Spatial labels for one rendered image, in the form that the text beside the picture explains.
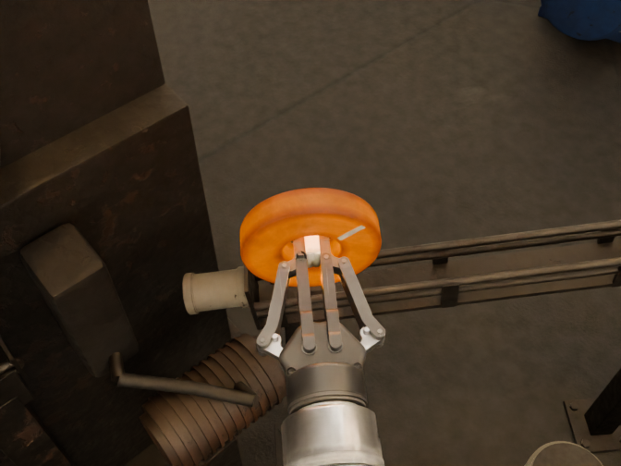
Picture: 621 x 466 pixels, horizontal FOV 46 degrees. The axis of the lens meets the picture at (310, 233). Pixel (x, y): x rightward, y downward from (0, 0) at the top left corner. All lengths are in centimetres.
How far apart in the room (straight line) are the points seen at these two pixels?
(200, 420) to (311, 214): 49
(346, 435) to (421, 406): 107
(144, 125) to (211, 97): 132
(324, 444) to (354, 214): 24
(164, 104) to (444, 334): 102
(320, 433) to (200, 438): 51
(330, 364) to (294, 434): 7
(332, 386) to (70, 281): 41
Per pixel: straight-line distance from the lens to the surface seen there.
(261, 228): 74
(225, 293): 102
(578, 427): 176
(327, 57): 241
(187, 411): 113
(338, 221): 74
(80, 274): 95
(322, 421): 65
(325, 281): 74
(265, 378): 115
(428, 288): 103
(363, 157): 211
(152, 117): 99
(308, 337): 70
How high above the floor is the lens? 156
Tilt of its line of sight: 54 degrees down
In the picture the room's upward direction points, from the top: straight up
